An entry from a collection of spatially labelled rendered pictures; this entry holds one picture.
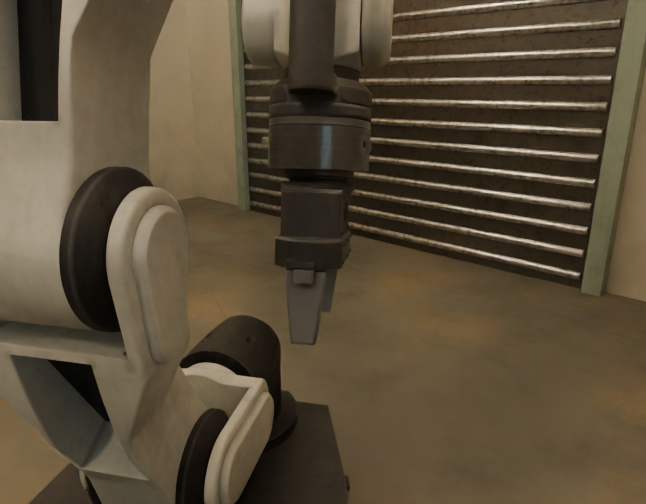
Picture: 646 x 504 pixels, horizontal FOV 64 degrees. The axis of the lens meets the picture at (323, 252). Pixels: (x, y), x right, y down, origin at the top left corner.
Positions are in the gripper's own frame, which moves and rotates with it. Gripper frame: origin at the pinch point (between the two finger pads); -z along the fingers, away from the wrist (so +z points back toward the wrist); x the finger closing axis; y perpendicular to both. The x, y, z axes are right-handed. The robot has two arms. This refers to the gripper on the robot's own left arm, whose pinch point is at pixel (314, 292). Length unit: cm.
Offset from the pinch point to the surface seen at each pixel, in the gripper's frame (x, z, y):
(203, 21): -281, 106, -115
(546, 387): -90, -41, 49
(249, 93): -261, 59, -79
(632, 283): -155, -23, 97
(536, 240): -171, -11, 66
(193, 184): -307, 4, -131
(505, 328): -123, -35, 46
